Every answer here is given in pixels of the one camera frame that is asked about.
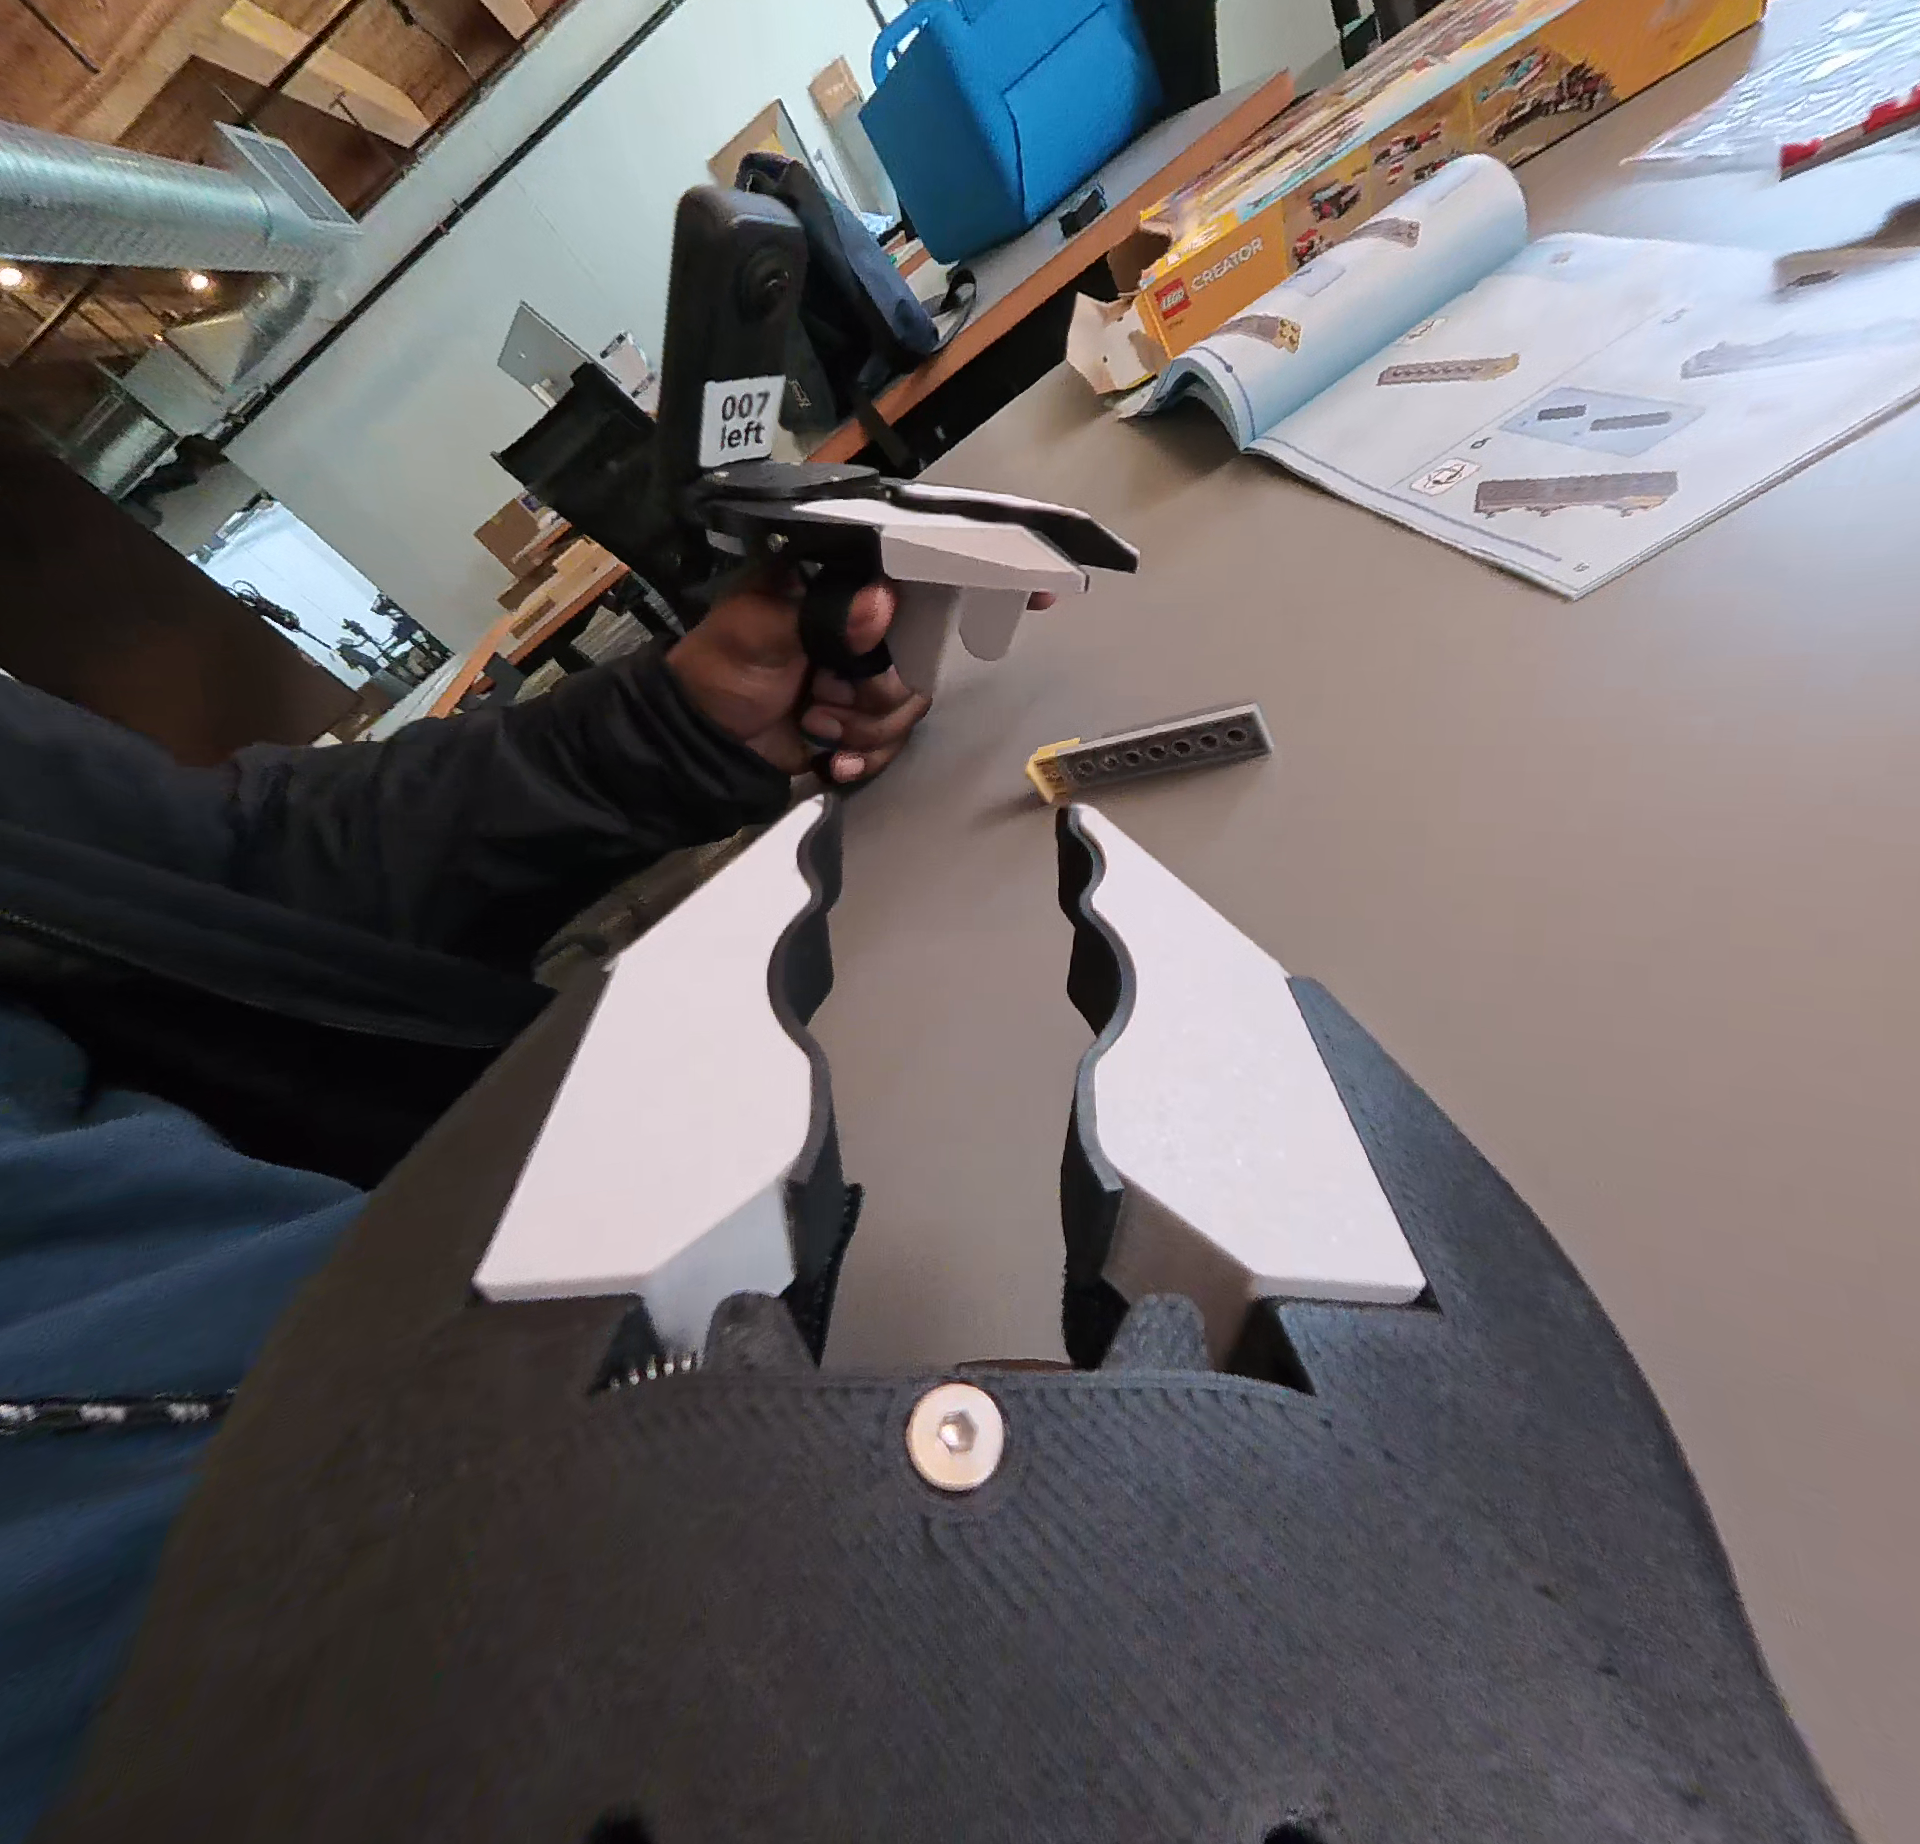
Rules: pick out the small yellow toy brick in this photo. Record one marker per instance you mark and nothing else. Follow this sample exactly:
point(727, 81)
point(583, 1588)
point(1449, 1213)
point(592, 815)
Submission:
point(1050, 774)

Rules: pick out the blue felt bag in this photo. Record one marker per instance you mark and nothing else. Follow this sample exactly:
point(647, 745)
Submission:
point(1016, 121)

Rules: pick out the grey toy brick plate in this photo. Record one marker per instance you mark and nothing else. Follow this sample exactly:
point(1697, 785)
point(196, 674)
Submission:
point(1166, 749)

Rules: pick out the person in dark blue hoodie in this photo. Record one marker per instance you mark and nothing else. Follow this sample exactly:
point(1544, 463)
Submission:
point(121, 1351)

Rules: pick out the toy brick instruction booklet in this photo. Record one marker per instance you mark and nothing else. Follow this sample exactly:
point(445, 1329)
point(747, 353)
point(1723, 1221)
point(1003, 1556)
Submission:
point(1650, 422)

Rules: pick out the person's left forearm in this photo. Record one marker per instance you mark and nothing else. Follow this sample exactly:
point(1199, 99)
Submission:
point(529, 798)

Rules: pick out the brown cardboard box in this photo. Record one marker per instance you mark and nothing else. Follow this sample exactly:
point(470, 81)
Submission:
point(529, 553)

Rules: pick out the silver metal air duct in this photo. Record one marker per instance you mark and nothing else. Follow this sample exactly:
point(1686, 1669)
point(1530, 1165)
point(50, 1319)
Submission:
point(153, 210)

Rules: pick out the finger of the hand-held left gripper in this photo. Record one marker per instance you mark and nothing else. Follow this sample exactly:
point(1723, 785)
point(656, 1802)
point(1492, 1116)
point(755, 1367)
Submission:
point(971, 553)
point(839, 509)

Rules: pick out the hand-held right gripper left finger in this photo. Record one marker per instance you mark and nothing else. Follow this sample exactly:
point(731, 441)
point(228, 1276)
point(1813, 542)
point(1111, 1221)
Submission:
point(662, 1126)

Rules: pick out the yellow toy brick box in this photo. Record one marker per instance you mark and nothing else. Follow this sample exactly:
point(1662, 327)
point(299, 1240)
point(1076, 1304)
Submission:
point(1500, 59)

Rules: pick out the person's left hand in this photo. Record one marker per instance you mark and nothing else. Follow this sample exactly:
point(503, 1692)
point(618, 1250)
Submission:
point(747, 663)

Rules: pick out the silver laptop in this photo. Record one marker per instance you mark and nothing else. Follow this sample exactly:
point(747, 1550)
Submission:
point(547, 353)

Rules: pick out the clear plastic bag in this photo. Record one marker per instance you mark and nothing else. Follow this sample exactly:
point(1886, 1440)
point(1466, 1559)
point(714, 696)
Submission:
point(1798, 59)

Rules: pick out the grey toy brick piece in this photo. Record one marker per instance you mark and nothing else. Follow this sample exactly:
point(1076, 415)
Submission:
point(1844, 265)

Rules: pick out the dark blue backpack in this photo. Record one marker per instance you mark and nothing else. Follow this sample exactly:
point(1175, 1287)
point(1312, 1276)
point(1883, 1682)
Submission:
point(858, 283)

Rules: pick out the red toy brick strip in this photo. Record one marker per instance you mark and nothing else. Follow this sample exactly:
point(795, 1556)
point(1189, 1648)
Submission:
point(1860, 137)

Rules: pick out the grey desk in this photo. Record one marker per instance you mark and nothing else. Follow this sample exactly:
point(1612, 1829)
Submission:
point(1500, 904)

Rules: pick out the orange edged table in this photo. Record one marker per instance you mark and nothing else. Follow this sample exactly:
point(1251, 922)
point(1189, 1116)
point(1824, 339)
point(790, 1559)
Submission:
point(1202, 124)

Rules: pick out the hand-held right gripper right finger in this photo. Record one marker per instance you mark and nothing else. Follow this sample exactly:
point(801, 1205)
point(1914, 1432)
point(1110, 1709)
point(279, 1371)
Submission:
point(1230, 1126)

